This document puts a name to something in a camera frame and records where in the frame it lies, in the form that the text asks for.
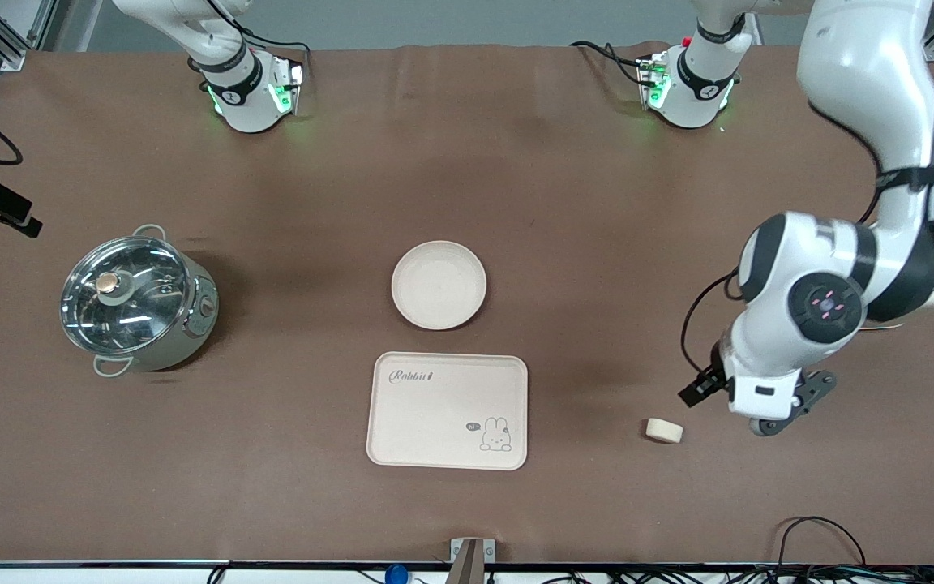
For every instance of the brown table cloth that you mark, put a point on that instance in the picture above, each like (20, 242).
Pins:
(597, 203)

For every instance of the silver electric cooking pot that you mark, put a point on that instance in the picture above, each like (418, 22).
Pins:
(191, 324)

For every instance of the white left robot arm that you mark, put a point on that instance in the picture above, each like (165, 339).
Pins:
(864, 81)

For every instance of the cream rabbit print tray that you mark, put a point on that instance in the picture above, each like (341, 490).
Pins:
(434, 405)

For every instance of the blue round knob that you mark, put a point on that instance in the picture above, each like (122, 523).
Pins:
(396, 575)

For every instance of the small cream bun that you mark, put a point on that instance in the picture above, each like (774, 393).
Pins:
(665, 430)

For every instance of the glass pot lid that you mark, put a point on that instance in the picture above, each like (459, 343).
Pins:
(130, 304)

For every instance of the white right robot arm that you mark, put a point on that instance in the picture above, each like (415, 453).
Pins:
(244, 97)

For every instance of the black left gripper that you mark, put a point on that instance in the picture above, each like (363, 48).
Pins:
(704, 386)

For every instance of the grey metal camera bracket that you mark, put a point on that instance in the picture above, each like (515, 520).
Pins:
(471, 560)

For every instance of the round cream plate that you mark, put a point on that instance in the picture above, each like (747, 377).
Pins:
(439, 284)

